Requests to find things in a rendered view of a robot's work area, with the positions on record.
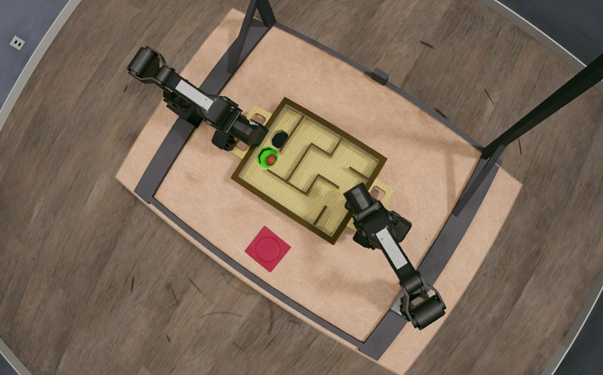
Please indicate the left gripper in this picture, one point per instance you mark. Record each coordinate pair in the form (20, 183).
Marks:
(401, 225)

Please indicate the wooden maze board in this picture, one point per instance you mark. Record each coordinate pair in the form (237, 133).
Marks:
(304, 165)

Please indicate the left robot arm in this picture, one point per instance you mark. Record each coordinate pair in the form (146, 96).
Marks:
(375, 230)

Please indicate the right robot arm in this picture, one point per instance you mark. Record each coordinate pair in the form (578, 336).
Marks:
(180, 93)

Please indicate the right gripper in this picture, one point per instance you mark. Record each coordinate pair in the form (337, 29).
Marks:
(262, 135)

